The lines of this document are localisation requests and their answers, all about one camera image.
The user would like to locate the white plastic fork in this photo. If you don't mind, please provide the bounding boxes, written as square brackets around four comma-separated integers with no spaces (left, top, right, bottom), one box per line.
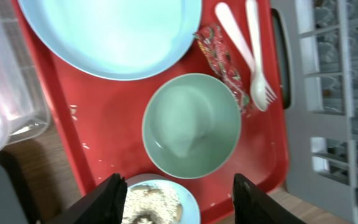
[214,2,277,107]

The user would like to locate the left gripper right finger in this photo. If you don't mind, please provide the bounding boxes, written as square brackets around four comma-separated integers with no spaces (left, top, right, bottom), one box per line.
[232,173,305,224]

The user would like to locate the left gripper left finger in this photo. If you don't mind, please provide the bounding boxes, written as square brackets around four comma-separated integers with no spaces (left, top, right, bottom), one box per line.
[49,173,128,224]

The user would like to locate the light blue rice bowl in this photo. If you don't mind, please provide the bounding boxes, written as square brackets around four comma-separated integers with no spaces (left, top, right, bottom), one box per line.
[121,174,201,224]

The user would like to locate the rice and food scraps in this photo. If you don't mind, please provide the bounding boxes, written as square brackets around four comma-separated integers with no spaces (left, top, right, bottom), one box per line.
[121,183,183,224]

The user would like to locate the white plastic spoon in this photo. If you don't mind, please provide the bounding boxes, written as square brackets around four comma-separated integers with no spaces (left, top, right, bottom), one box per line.
[246,0,268,111]

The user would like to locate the green bowl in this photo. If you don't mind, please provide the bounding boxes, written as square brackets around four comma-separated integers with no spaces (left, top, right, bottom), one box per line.
[142,73,242,179]

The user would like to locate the black plastic tray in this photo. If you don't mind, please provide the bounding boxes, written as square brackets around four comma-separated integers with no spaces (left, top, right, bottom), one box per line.
[0,151,42,224]

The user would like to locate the grey dishwasher rack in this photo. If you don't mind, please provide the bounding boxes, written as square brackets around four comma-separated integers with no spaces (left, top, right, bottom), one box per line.
[270,0,358,223]

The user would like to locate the light blue plate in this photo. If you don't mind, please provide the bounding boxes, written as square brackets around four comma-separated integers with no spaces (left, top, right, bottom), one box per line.
[18,0,203,81]

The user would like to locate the clear plastic bin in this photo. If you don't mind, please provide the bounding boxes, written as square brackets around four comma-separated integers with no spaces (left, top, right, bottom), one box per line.
[0,1,51,151]

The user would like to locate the red snack wrapper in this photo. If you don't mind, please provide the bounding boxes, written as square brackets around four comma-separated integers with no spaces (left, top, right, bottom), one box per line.
[194,23,250,114]

